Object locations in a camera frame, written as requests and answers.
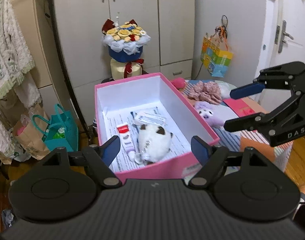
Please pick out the white sheer scrunchie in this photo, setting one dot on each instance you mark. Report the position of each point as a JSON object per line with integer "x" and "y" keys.
{"x": 226, "y": 88}

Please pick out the red envelope with figures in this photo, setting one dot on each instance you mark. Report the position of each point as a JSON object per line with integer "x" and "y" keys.
{"x": 245, "y": 107}

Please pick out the cream fluffy pajama pants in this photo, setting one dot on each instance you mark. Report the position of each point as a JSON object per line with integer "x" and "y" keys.
{"x": 30, "y": 90}

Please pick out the white cat plush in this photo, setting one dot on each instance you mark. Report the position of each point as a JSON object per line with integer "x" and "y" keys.
{"x": 152, "y": 142}

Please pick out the colourful paper gift bag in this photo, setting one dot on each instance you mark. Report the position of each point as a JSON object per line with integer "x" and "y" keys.
{"x": 217, "y": 60}

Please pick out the pink floral scrunchie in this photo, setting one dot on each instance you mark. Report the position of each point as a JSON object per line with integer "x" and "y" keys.
{"x": 205, "y": 92}

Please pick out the black metal clothes rack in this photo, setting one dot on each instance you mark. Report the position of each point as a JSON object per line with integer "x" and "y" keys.
{"x": 58, "y": 42}

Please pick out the white door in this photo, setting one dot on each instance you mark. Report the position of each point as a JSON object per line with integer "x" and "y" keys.
{"x": 287, "y": 52}

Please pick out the yellow flower bouquet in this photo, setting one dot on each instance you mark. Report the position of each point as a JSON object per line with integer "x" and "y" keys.
{"x": 125, "y": 55}

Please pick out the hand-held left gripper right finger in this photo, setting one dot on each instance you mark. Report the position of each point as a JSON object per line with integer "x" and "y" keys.
{"x": 200, "y": 150}

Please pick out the white cream tube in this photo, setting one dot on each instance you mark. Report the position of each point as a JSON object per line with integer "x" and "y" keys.
{"x": 125, "y": 135}

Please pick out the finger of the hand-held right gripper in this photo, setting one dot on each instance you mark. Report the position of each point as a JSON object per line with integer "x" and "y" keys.
{"x": 242, "y": 123}
{"x": 245, "y": 91}

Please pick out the beige wooden wardrobe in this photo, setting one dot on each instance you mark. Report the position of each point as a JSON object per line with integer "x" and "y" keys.
{"x": 80, "y": 30}

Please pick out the small white wipes pack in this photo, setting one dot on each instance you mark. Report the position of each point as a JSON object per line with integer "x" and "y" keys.
{"x": 150, "y": 118}

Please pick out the purple plush toy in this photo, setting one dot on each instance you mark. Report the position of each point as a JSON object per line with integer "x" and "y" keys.
{"x": 212, "y": 116}

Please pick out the pink fluffy pompom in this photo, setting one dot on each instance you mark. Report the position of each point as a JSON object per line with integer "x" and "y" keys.
{"x": 178, "y": 82}

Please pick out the pink cardboard box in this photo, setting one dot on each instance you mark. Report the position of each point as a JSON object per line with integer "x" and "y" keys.
{"x": 162, "y": 171}

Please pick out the brown paper bag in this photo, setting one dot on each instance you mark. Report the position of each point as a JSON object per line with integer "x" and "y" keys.
{"x": 30, "y": 140}

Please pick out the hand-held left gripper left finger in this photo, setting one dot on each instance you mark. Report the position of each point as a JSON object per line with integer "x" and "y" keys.
{"x": 112, "y": 148}

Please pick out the white green knit cardigan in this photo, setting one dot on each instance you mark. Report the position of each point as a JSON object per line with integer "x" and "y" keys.
{"x": 7, "y": 42}

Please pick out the teal tote bag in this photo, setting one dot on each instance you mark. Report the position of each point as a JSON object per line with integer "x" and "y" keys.
{"x": 65, "y": 140}

